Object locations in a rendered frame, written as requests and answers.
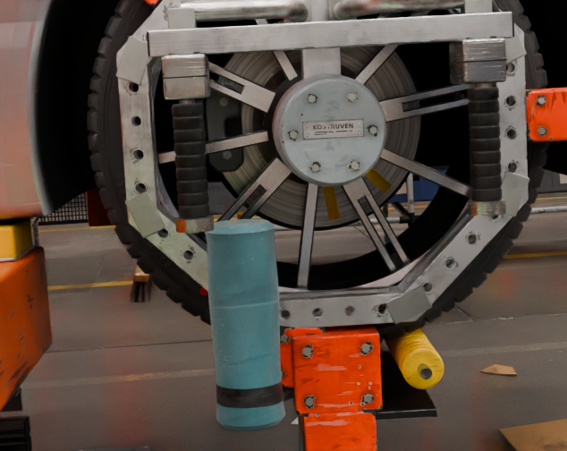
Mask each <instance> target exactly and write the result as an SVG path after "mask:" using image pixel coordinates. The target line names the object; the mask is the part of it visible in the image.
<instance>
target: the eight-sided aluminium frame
mask: <svg viewBox="0 0 567 451"><path fill-rule="evenodd" d="M181 1H182V0H163V1H162V2H161V3H160V4H159V6H158V7H157V8H156V9H155V10H154V11H153V13H152V14H150V15H149V17H148V18H147V19H146V20H145V21H144V22H143V23H142V24H141V25H140V27H139V28H138V29H137V30H136V31H135V32H134V34H133V35H132V36H129V37H128V40H127V42H126V43H125V44H124V45H123V46H122V48H121V49H120V50H119V51H118V52H117V54H116V62H117V73H116V77H118V88H119V100H120V113H121V126H122V138H123V163H124V175H125V188H126V201H125V204H126V206H127V213H128V222H129V224H130V225H132V226H133V227H134V228H135V229H136V230H137V231H139V232H140V234H141V236H142V237H143V238H145V237H146V238H147V239H148V240H149V241H150V242H151V243H153V244H154V245H155V246H156V247H157V248H158V249H159V250H160V251H161V252H163V253H164V255H166V256H167V257H168V258H169V259H170V260H171V261H173V262H174V263H175V264H176V265H177V266H178V267H180V268H181V269H182V270H183V271H184V272H185V273H187V274H188V275H189V276H190V277H191V278H192V279H194V280H195V281H196V282H197V283H198V284H199V285H201V286H202V287H203V288H204V289H205V290H206V291H208V285H207V245H206V244H205V243H204V242H203V241H202V240H201V239H199V238H198V237H197V236H196V235H195V234H194V233H177V232H176V224H175V219H176V217H175V216H174V215H173V214H171V213H170V212H169V211H168V210H167V209H166V208H164V207H163V206H162V205H161V204H160V191H159V179H158V165H157V139H156V126H155V113H154V99H153V86H152V73H151V65H152V64H153V63H154V62H155V61H156V60H157V58H158V57H150V56H148V42H147V31H150V30H168V20H167V9H168V8H181ZM505 47H506V59H507V61H506V81H504V82H492V83H491V87H498V89H499V99H498V100H499V105H500V110H499V114H500V123H499V126H500V136H499V138H500V140H501V148H500V151H501V161H500V164H501V167H502V173H501V176H502V185H501V189H502V199H503V200H506V214H503V215H498V216H470V215H468V210H466V211H465V213H464V214H463V215H462V216H461V217H460V218H459V219H458V220H457V221H456V222H455V224H454V225H453V226H452V227H451V228H450V229H449V230H448V231H447V232H446V233H445V235H444V236H443V237H442V238H441V239H440V240H439V241H438V242H437V243H436V245H435V246H434V247H433V248H432V249H431V250H430V251H429V252H428V253H427V254H426V256H425V257H424V258H423V259H422V260H421V261H420V262H419V263H418V264H417V265H416V267H415V268H414V269H413V270H412V271H411V272H410V273H409V274H408V275H407V276H406V277H405V278H404V279H403V280H402V281H401V283H400V284H398V285H396V286H380V287H365V288H350V289H334V290H319V291H304V292H289V293H279V311H280V326H286V327H294V328H320V327H335V326H350V325H366V324H381V323H394V324H398V323H401V322H411V321H417V320H418V319H419V318H420V317H421V316H422V315H423V313H424V312H425V311H426V310H428V309H430V308H432V304H433V302H434V301H435V300H436V299H437V298H438V297H439V296H440V295H441V294H442V293H443V292H444V290H445V289H446V288H447V287H448V286H449V285H450V284H451V283H452V282H453V281H454V279H455V278H456V277H457V276H458V275H459V274H460V273H461V272H462V271H463V270H464V269H465V268H466V267H467V266H468V265H469V264H470V263H471V262H472V261H473V260H474V259H475V257H476V256H477V255H478V254H479V253H480V252H481V251H482V250H483V249H484V248H485V247H486V245H487V244H488V243H489V242H490V241H491V240H492V239H493V238H494V237H495V236H496V234H497V233H498V232H499V231H500V230H501V229H502V228H503V227H504V226H505V225H506V223H507V222H508V221H509V220H510V219H511V218H512V217H516V215H517V212H518V210H519V209H520V208H521V207H522V206H523V205H524V204H525V203H526V202H527V201H528V198H529V194H528V183H529V178H528V160H527V125H526V90H525V55H526V54H527V53H526V51H525V48H524V32H523V31H522V30H521V29H520V28H519V27H518V26H517V25H516V24H515V23H514V37H512V38H505ZM134 83H136V84H138V85H139V90H138V91H137V92H136V91H134V89H133V85H134ZM136 116H138V117H139V118H140V120H141V124H140V125H139V124H137V123H136V122H135V118H136ZM138 149H139V150H141V151H142V152H143V157H140V156H139V155H138ZM140 183H143V184H144V185H145V186H146V189H142V188H141V187H140ZM162 229H166V230H167V231H168V233H164V232H163V231H162ZM187 251H192V254H189V253H187ZM284 310H286V311H284Z"/></svg>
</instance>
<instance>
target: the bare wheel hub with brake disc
mask: <svg viewBox="0 0 567 451"><path fill-rule="evenodd" d="M380 47H381V46H369V47H341V51H340V60H341V72H342V73H344V74H346V75H348V76H350V77H351V78H353V77H354V76H355V75H356V74H357V73H358V72H359V70H360V69H361V68H362V67H363V66H364V65H365V64H366V63H367V62H368V60H369V59H370V58H371V57H372V56H373V55H374V54H375V53H376V51H377V50H378V49H379V48H380ZM285 52H286V53H287V55H288V56H289V58H290V59H291V61H292V64H293V65H294V67H295V69H296V71H297V72H301V59H300V50H285ZM224 68H225V69H226V70H228V71H230V72H234V73H236V74H238V75H240V76H242V77H244V78H246V79H248V80H251V81H254V82H256V83H257V84H260V85H262V86H264V87H266V88H268V89H271V90H273V91H275V89H276V88H277V87H278V86H279V85H280V84H281V83H282V82H283V81H284V80H286V78H285V76H284V74H283V72H282V70H281V69H280V67H279V65H278V63H277V62H276V60H275V58H274V57H273V55H272V53H271V51H268V52H251V53H234V54H233V55H232V57H231V58H230V59H229V61H228V62H227V64H226V65H225V67H224ZM217 82H219V83H221V84H231V85H233V86H234V87H235V88H236V89H237V90H238V91H239V92H240V93H242V91H243V89H244V87H242V86H241V85H238V84H236V83H234V82H232V81H228V80H227V79H225V78H223V77H221V76H219V78H218V80H217ZM364 86H365V87H367V88H368V89H369V90H370V91H371V92H372V93H373V94H374V96H375V97H376V98H377V100H379V99H383V98H391V97H396V96H400V95H404V94H409V93H413V92H417V91H416V87H415V85H414V82H413V79H412V78H411V76H410V73H409V71H408V69H407V67H406V66H405V64H404V62H403V61H402V59H401V58H400V57H399V56H398V55H397V53H396V52H394V53H393V54H392V55H391V56H390V57H389V58H388V59H387V61H386V62H385V63H384V64H383V65H382V66H381V67H380V68H379V69H378V71H377V72H376V73H375V74H374V75H373V76H372V77H371V78H370V80H369V81H368V82H367V83H366V84H365V85H364ZM241 126H242V134H245V133H250V132H257V131H262V130H264V113H263V112H261V111H258V110H257V109H255V108H253V107H251V106H247V105H245V104H243V103H241ZM420 126H421V116H416V117H412V118H408V119H403V120H399V121H395V122H390V123H386V137H385V145H384V147H385V148H387V149H390V150H392V151H394V152H397V153H399V154H401V155H403V156H405V157H408V158H410V159H412V160H413V159H414V158H415V155H416V152H417V148H418V145H419V136H420ZM243 151H244V162H243V164H242V166H241V167H240V168H239V169H238V170H236V171H234V172H222V173H223V175H224V177H225V179H226V180H227V182H228V183H229V184H230V185H231V187H232V188H233V189H234V190H235V192H236V193H237V194H238V195H240V194H241V193H242V192H243V191H244V190H245V189H246V188H247V187H248V185H249V184H250V183H251V182H252V181H253V180H254V179H255V178H256V176H257V175H258V174H259V173H260V172H261V171H262V170H263V169H264V168H265V166H266V165H267V164H268V163H269V162H270V161H271V160H272V159H273V157H274V156H273V155H272V153H271V151H270V149H269V147H268V146H267V143H262V144H258V145H253V146H249V147H245V148H243ZM372 168H373V169H374V170H375V171H377V172H378V173H379V174H380V175H381V176H382V177H383V178H384V179H385V180H386V181H387V182H389V183H390V184H391V185H392V186H391V187H390V188H389V189H388V190H387V191H386V192H385V193H383V192H382V191H381V190H380V189H379V188H378V187H376V186H375V185H374V184H373V183H372V182H371V181H370V180H369V179H368V178H367V177H366V176H365V175H363V178H364V179H365V181H366V183H367V185H368V187H369V189H370V190H371V192H372V193H373V195H374V197H375V199H376V200H377V203H378V205H381V204H382V203H383V202H384V201H385V200H387V199H388V198H389V197H390V196H391V195H392V194H393V193H394V191H395V190H396V189H397V188H398V186H399V185H400V184H401V182H402V180H403V179H404V177H405V176H406V174H407V173H408V171H406V170H403V169H401V168H400V167H398V166H394V165H392V164H390V163H388V162H385V161H384V160H382V159H380V158H379V159H378V161H377V162H376V163H375V165H374V166H373V167H372ZM306 184H307V182H306V181H304V180H302V179H301V178H299V177H298V176H297V175H295V174H291V175H290V176H289V177H288V178H287V179H286V181H285V182H284V183H283V184H282V185H281V186H280V187H279V188H278V190H277V191H276V192H275V193H274V194H273V195H272V196H271V197H270V198H269V200H268V201H267V202H266V203H265V204H264V205H263V206H262V207H261V208H260V210H259V211H258V212H260V213H261V214H263V215H265V216H267V217H270V218H272V219H274V220H276V221H279V222H282V223H285V224H287V225H291V226H300V227H301V225H302V217H303V209H304V200H305V192H306ZM263 190H265V188H264V187H263V186H262V185H261V186H260V187H259V188H258V189H257V190H256V191H255V192H254V193H253V195H252V196H251V197H250V198H249V199H248V200H247V201H246V202H247V203H248V204H249V205H251V204H252V203H253V202H254V200H255V199H256V198H257V197H258V196H259V195H260V194H261V193H262V191H263ZM334 193H335V197H336V202H337V207H338V211H339V216H340V218H339V219H335V220H329V216H328V211H327V206H326V198H325V194H324V189H323V186H319V192H318V200H317V214H316V223H315V228H316V227H329V226H338V225H341V224H345V223H348V222H351V221H352V220H355V219H357V218H359V217H358V216H357V214H356V212H355V210H354V209H353V207H352V205H351V203H350V202H349V200H348V198H347V197H346V195H345V193H344V191H343V189H342V187H341V186H334Z"/></svg>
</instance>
